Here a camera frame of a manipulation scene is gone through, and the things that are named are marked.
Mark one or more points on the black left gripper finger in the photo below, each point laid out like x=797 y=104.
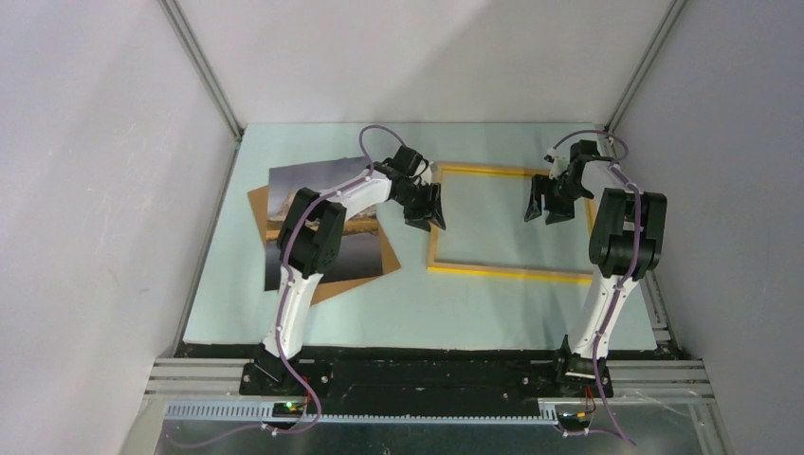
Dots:
x=417 y=217
x=435 y=215

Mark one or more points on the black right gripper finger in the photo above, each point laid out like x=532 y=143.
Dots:
x=534 y=206
x=559 y=208

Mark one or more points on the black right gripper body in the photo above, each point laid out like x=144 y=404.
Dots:
x=560 y=187

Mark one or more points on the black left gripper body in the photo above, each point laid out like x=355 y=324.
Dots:
x=416 y=198

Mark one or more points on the yellow wooden picture frame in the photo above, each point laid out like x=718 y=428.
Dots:
x=442 y=169

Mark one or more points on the landscape photo print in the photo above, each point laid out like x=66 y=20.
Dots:
x=317 y=176

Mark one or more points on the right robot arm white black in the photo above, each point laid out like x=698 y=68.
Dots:
x=625 y=244

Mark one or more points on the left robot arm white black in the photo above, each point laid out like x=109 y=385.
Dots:
x=323 y=236

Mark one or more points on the brown cardboard backing board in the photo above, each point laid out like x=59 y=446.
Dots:
x=365 y=251

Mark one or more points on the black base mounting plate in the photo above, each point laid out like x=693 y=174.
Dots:
x=424 y=382

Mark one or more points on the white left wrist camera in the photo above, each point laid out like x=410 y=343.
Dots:
x=426 y=175

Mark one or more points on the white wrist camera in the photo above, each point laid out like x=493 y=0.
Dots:
x=426 y=175
x=558 y=164

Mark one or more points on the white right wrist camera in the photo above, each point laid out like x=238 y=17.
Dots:
x=558 y=164

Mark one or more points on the right aluminium corner post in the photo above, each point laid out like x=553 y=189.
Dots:
x=657 y=42

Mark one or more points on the aluminium corner post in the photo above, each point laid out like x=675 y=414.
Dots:
x=657 y=42
x=185 y=35

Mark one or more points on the right controller board with wires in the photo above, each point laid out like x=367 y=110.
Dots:
x=582 y=419

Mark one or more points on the controller board with wires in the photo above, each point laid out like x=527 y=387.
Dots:
x=582 y=419
x=297 y=399

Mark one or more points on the left controller board with wires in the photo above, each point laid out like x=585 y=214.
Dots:
x=297 y=399

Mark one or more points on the grey slotted cable duct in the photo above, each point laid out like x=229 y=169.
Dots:
x=260 y=412

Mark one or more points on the aluminium front rail frame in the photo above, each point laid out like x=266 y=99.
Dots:
x=672 y=381

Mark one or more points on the left aluminium corner post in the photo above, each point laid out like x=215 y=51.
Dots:
x=185 y=35

